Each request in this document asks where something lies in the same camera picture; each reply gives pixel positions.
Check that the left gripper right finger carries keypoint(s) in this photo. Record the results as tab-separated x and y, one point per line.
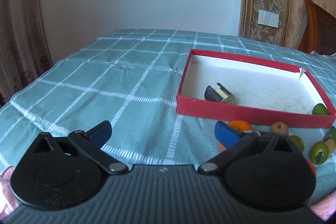
238	144

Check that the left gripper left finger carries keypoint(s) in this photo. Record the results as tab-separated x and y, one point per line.
89	144

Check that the orange mandarin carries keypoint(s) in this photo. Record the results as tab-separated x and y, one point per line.
221	146
240	125

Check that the dark sugarcane piece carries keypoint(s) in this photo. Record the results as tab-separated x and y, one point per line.
220	95

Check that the green round tomato fruit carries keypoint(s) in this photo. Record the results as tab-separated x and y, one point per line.
319	153

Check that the green lime wedge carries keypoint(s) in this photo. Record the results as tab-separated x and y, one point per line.
331	134
320	109

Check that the brown longan fruit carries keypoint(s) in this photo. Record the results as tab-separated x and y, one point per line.
279	128
331	144

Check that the red shallow cardboard box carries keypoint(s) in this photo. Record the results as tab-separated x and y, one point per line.
265	91

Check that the green plaid bed sheet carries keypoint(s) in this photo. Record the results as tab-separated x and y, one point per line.
131	78

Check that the pink floral towel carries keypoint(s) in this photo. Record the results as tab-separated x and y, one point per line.
323	209

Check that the floral curtain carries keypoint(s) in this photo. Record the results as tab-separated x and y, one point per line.
24	52

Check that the wooden headboard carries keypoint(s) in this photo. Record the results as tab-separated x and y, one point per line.
319	34

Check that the white wall switch panel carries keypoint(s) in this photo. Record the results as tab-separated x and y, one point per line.
267	18

